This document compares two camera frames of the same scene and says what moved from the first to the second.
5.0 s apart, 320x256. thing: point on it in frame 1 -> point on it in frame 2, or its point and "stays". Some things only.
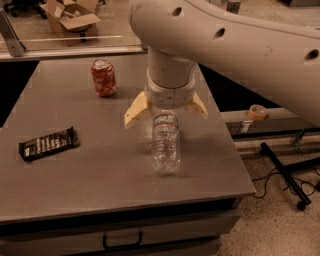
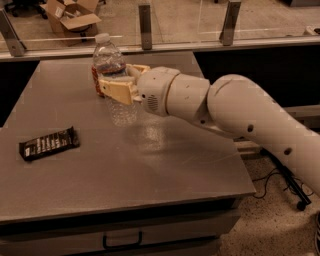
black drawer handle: (104, 243) stays
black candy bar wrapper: (49, 144) stays
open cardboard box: (73, 22) stays
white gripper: (170, 95) -> (154, 89)
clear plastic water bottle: (166, 144) -> (109, 63)
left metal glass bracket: (14, 45) stays
